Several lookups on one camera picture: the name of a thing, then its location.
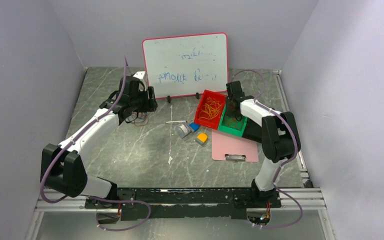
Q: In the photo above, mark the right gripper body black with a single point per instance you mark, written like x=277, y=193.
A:
x=230, y=112

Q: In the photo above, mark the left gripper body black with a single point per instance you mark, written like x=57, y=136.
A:
x=141, y=103

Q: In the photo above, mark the green plastic bin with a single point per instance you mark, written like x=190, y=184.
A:
x=230, y=125

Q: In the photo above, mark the red plastic bin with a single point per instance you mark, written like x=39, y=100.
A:
x=210, y=108

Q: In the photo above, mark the black plastic bin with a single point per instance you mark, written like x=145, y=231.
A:
x=252, y=131

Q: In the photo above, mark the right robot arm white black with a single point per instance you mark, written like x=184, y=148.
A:
x=276, y=131

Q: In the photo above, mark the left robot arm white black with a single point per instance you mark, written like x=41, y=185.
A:
x=62, y=167

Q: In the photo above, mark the pink clipboard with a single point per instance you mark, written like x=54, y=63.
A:
x=227, y=144

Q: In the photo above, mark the blue eraser block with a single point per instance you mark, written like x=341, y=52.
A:
x=194, y=127

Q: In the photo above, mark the yellow eraser block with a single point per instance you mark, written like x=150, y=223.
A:
x=201, y=139

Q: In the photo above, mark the white marker pen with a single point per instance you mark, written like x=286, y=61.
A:
x=176, y=122

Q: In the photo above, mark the clear tape roll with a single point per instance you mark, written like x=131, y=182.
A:
x=182, y=130

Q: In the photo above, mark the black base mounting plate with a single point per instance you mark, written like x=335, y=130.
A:
x=171, y=203

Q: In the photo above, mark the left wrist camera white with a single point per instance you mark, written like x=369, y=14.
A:
x=142, y=76

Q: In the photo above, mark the whiteboard with pink frame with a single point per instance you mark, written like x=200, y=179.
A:
x=185, y=65

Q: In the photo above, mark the aluminium rail frame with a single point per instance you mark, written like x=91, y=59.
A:
x=310, y=199

